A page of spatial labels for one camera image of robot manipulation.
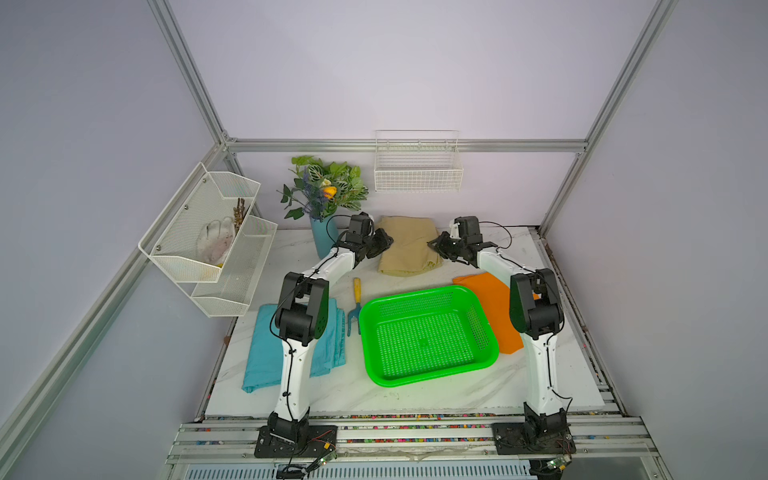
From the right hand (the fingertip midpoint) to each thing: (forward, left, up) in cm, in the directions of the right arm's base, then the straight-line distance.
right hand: (432, 245), depth 104 cm
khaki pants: (-2, +9, 0) cm, 10 cm away
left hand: (-1, +14, +4) cm, 14 cm away
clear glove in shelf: (-16, +62, +22) cm, 67 cm away
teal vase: (-12, +33, +19) cm, 40 cm away
